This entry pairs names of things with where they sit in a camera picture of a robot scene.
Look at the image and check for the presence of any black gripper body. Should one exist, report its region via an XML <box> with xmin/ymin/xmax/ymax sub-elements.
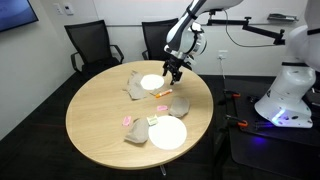
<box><xmin>162</xmin><ymin>56</ymin><xmax>184</xmax><ymax>76</ymax></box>

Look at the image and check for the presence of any orange marker with white cap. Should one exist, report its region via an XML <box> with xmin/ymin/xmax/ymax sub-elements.
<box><xmin>155</xmin><ymin>88</ymin><xmax>174</xmax><ymax>99</ymax></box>

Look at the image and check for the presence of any white paper plate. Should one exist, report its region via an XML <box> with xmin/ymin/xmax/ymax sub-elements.
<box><xmin>147</xmin><ymin>115</ymin><xmax>188</xmax><ymax>151</ymax></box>
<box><xmin>140</xmin><ymin>73</ymin><xmax>165</xmax><ymax>91</ymax></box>

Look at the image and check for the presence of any small tan paper packet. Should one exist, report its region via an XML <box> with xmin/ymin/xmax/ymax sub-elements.
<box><xmin>149</xmin><ymin>87</ymin><xmax>161</xmax><ymax>97</ymax></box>

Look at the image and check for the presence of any crumpled brown paper napkin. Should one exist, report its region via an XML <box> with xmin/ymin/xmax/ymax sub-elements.
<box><xmin>127</xmin><ymin>69</ymin><xmax>144</xmax><ymax>85</ymax></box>
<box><xmin>122</xmin><ymin>81</ymin><xmax>150</xmax><ymax>101</ymax></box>
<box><xmin>124</xmin><ymin>117</ymin><xmax>150</xmax><ymax>145</ymax></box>
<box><xmin>168</xmin><ymin>96</ymin><xmax>191</xmax><ymax>119</ymax></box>

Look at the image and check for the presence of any black mesh office chair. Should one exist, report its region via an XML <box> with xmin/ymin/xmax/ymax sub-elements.
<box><xmin>63</xmin><ymin>19</ymin><xmax>125</xmax><ymax>79</ymax></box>
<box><xmin>141</xmin><ymin>17</ymin><xmax>195</xmax><ymax>71</ymax></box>

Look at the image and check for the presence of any yellow sweetener packet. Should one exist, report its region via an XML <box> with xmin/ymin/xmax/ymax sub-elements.
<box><xmin>146</xmin><ymin>114</ymin><xmax>159</xmax><ymax>127</ymax></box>

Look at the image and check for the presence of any metal table leg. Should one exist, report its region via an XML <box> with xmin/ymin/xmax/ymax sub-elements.
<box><xmin>159</xmin><ymin>164</ymin><xmax>168</xmax><ymax>177</ymax></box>

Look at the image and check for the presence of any grey whiteboard tray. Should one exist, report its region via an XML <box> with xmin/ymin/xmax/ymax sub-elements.
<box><xmin>266</xmin><ymin>12</ymin><xmax>300</xmax><ymax>23</ymax></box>

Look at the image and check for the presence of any white power cord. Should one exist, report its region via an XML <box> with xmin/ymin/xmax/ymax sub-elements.
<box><xmin>218</xmin><ymin>58</ymin><xmax>228</xmax><ymax>81</ymax></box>

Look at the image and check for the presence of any white wall power outlet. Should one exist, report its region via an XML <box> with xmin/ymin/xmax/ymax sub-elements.
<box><xmin>218</xmin><ymin>49</ymin><xmax>229</xmax><ymax>60</ymax></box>

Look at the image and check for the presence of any orange handled black clamp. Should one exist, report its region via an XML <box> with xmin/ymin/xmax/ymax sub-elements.
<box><xmin>224</xmin><ymin>114</ymin><xmax>249</xmax><ymax>129</ymax></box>
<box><xmin>218</xmin><ymin>88</ymin><xmax>242</xmax><ymax>106</ymax></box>

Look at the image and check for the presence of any thin black camera cable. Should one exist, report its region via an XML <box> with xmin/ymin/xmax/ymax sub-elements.
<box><xmin>219</xmin><ymin>8</ymin><xmax>281</xmax><ymax>48</ymax></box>

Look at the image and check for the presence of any white wall whiteboard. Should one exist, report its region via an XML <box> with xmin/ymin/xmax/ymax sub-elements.
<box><xmin>92</xmin><ymin>0</ymin><xmax>306</xmax><ymax>27</ymax></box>

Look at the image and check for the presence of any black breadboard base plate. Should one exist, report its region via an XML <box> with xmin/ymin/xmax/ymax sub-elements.
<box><xmin>233</xmin><ymin>87</ymin><xmax>320</xmax><ymax>148</ymax></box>

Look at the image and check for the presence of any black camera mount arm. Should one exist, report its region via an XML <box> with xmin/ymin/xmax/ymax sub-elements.
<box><xmin>206</xmin><ymin>11</ymin><xmax>287</xmax><ymax>47</ymax></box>

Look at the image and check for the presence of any white wall thermostat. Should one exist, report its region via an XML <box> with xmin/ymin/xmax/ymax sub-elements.
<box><xmin>63</xmin><ymin>1</ymin><xmax>75</xmax><ymax>16</ymax></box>

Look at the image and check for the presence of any white light switch plate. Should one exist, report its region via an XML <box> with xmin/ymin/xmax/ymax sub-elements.
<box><xmin>53</xmin><ymin>2</ymin><xmax>64</xmax><ymax>16</ymax></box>

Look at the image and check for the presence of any wall mounted TV screen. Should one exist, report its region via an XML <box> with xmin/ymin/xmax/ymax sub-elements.
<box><xmin>0</xmin><ymin>0</ymin><xmax>39</xmax><ymax>33</ymax></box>

